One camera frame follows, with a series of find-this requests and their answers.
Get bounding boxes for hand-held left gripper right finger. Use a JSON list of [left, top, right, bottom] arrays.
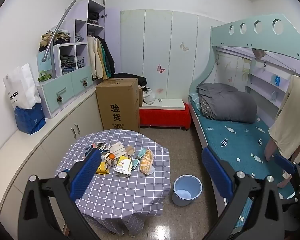
[[201, 146, 287, 240]]

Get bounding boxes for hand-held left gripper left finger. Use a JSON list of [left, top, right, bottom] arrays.
[[17, 149, 108, 240]]

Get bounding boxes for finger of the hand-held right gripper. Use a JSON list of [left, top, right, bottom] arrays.
[[274, 154, 300, 180]]

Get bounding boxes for yellow wrapper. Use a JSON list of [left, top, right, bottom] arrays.
[[96, 161, 110, 175]]

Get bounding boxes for blue plastic wrapper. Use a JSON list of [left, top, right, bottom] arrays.
[[84, 144, 97, 158]]

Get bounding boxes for blue plastic bin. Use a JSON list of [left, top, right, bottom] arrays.
[[172, 175, 203, 207]]

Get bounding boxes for brown paper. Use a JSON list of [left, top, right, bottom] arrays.
[[105, 158, 120, 168]]

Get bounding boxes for grey printed packet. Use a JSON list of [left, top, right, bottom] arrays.
[[91, 142, 107, 152]]

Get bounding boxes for white box with red dot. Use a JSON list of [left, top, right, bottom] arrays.
[[115, 155, 133, 177]]

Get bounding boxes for white carton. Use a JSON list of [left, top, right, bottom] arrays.
[[107, 142, 127, 158]]

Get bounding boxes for yellow bread packet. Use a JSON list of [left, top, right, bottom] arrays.
[[139, 149, 156, 176]]

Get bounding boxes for teal patterned bed sheet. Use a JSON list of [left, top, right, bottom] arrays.
[[189, 92, 298, 230]]

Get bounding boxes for beige hanging shirt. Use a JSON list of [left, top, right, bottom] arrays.
[[269, 74, 300, 157]]

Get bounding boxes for plaid blanket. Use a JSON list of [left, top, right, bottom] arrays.
[[199, 96, 210, 118]]

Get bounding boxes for grey quilt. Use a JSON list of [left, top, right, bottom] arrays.
[[196, 82, 258, 123]]

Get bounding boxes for red bench with white top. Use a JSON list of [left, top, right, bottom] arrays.
[[139, 99, 192, 130]]

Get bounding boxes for large cardboard box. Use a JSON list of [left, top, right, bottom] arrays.
[[95, 78, 140, 132]]

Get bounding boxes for blue bag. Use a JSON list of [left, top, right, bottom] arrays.
[[14, 102, 46, 135]]

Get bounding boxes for purple and teal stair cabinet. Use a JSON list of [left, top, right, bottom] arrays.
[[36, 0, 107, 119]]

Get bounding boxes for small cardboard box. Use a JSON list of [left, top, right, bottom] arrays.
[[138, 85, 147, 107]]

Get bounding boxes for white plastic bag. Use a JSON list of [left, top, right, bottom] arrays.
[[142, 88, 156, 105]]

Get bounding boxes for green plant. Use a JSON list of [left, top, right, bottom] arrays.
[[37, 70, 52, 82]]

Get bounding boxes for white paper bag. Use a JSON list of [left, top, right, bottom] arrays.
[[3, 63, 42, 110]]

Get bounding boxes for black clothing heap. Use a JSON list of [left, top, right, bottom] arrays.
[[110, 72, 147, 93]]

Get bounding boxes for green hanging garment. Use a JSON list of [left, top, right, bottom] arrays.
[[101, 42, 110, 78]]

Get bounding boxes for dark folded clothes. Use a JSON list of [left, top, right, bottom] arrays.
[[59, 54, 76, 74]]

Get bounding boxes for cream hanging jacket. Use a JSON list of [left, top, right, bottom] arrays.
[[87, 35, 104, 80]]

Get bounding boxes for black hanging coat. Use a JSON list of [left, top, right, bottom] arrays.
[[97, 37, 115, 75]]

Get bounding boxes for teal bunk bed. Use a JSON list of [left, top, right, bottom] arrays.
[[187, 14, 300, 230]]

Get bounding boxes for khaki folded clothes pile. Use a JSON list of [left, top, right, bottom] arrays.
[[38, 30, 72, 52]]

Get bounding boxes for white wardrobe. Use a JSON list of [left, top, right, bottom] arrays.
[[120, 9, 225, 100]]

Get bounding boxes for black folded clothes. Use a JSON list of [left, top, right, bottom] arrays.
[[88, 11, 100, 26]]

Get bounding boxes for grey metal handrail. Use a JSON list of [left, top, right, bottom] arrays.
[[44, 0, 108, 62]]

